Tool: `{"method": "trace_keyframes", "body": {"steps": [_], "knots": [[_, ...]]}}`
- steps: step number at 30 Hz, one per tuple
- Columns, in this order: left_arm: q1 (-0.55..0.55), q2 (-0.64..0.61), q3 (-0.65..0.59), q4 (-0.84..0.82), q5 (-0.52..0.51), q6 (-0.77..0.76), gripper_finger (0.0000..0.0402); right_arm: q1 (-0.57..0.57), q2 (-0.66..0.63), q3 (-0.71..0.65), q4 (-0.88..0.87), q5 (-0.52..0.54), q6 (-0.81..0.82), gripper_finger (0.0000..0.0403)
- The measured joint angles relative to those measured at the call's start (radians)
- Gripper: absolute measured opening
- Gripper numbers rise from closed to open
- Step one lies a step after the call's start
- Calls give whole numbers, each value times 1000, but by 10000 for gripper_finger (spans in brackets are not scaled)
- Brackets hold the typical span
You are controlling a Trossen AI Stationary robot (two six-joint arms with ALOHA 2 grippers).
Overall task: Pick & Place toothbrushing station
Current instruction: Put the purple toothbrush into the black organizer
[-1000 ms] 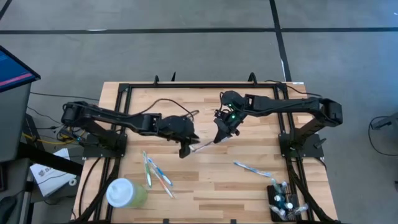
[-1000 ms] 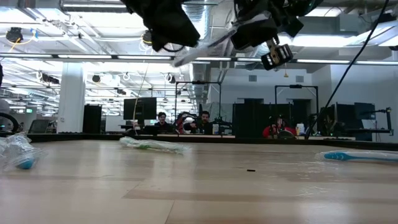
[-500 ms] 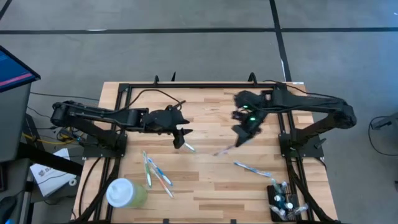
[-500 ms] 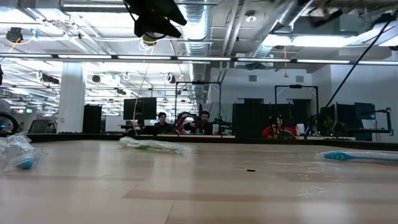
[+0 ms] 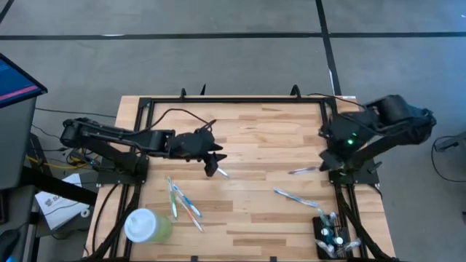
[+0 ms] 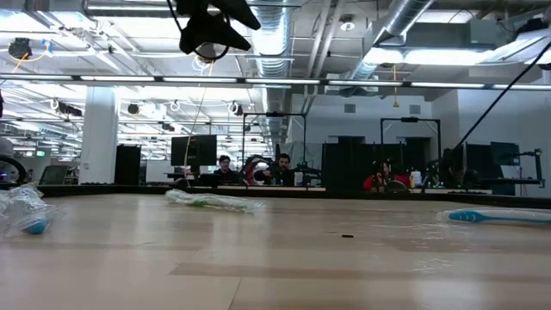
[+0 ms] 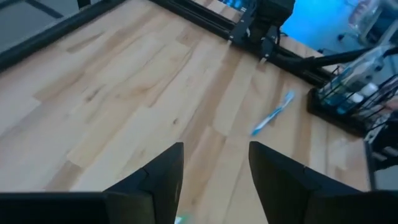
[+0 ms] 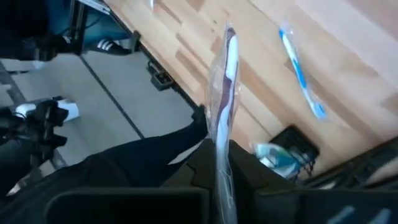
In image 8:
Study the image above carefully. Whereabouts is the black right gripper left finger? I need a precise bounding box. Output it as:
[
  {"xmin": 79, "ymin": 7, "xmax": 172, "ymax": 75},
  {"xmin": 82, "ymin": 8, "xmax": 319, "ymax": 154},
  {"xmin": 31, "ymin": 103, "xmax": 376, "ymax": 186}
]
[{"xmin": 124, "ymin": 138, "xmax": 218, "ymax": 224}]

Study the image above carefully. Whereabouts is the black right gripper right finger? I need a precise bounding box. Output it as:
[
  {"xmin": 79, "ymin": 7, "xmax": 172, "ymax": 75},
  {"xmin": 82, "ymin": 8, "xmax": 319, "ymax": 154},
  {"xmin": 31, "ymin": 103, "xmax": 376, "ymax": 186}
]
[{"xmin": 229, "ymin": 139, "xmax": 312, "ymax": 224}]

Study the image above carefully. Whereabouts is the blue white bagged toothbrush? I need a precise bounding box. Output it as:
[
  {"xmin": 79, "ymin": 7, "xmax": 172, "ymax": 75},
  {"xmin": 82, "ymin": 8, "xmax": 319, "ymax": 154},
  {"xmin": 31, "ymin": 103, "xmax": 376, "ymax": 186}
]
[
  {"xmin": 277, "ymin": 21, "xmax": 328, "ymax": 121},
  {"xmin": 264, "ymin": 152, "xmax": 302, "ymax": 180}
]

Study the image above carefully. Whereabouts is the teal white bagged toothbrush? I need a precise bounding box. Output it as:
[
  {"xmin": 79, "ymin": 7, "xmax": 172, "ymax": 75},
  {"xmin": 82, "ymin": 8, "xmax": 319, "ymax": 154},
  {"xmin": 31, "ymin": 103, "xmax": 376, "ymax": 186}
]
[{"xmin": 250, "ymin": 142, "xmax": 280, "ymax": 162}]

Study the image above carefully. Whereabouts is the purple white bagged toothbrush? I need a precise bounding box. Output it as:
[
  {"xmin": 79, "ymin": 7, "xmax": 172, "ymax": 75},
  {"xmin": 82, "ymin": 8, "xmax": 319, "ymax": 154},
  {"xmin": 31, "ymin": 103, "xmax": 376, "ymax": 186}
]
[{"xmin": 205, "ymin": 21, "xmax": 242, "ymax": 224}]

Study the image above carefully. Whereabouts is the black organizer basket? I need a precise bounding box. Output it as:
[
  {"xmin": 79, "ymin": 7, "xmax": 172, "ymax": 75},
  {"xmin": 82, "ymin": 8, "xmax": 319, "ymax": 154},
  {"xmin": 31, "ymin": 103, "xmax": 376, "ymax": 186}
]
[{"xmin": 269, "ymin": 124, "xmax": 321, "ymax": 181}]

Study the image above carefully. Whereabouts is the black chair base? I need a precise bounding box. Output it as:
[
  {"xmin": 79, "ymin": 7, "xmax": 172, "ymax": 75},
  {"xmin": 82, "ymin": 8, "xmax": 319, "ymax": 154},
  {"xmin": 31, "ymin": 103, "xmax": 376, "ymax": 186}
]
[{"xmin": 0, "ymin": 99, "xmax": 70, "ymax": 187}]

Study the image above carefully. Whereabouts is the black white striped shoe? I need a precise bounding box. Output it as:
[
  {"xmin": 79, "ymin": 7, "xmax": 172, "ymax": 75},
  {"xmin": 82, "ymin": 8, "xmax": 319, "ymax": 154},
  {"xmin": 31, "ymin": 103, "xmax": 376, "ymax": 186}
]
[{"xmin": 90, "ymin": 37, "xmax": 132, "ymax": 57}]

